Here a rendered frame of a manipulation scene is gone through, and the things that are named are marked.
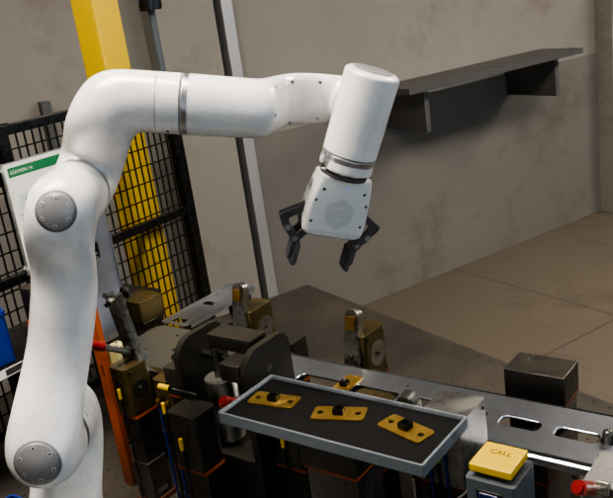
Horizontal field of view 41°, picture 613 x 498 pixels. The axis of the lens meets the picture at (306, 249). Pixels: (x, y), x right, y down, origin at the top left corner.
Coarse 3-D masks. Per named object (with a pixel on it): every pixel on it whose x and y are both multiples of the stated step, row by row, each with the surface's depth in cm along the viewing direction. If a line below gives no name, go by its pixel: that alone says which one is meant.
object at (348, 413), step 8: (320, 408) 127; (328, 408) 127; (336, 408) 125; (344, 408) 125; (352, 408) 125; (360, 408) 125; (312, 416) 125; (320, 416) 125; (328, 416) 124; (336, 416) 124; (344, 416) 124; (352, 416) 123; (360, 416) 123
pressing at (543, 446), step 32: (160, 352) 197; (384, 384) 166; (416, 384) 164; (448, 384) 163; (512, 416) 148; (544, 416) 146; (576, 416) 145; (608, 416) 143; (544, 448) 137; (576, 448) 136; (608, 448) 134
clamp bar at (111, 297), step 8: (120, 288) 179; (128, 288) 179; (112, 296) 175; (120, 296) 176; (128, 296) 179; (104, 304) 175; (112, 304) 176; (120, 304) 176; (112, 312) 178; (120, 312) 176; (128, 312) 178; (120, 320) 178; (128, 320) 178; (120, 328) 179; (128, 328) 178; (120, 336) 181; (128, 336) 179; (136, 336) 181; (128, 344) 181; (136, 344) 181
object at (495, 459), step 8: (488, 448) 111; (496, 448) 111; (504, 448) 110; (512, 448) 110; (480, 456) 109; (488, 456) 109; (496, 456) 109; (504, 456) 108; (512, 456) 108; (520, 456) 108; (472, 464) 108; (480, 464) 107; (488, 464) 107; (496, 464) 107; (504, 464) 107; (512, 464) 106; (520, 464) 107; (488, 472) 107; (496, 472) 106; (504, 472) 105; (512, 472) 105
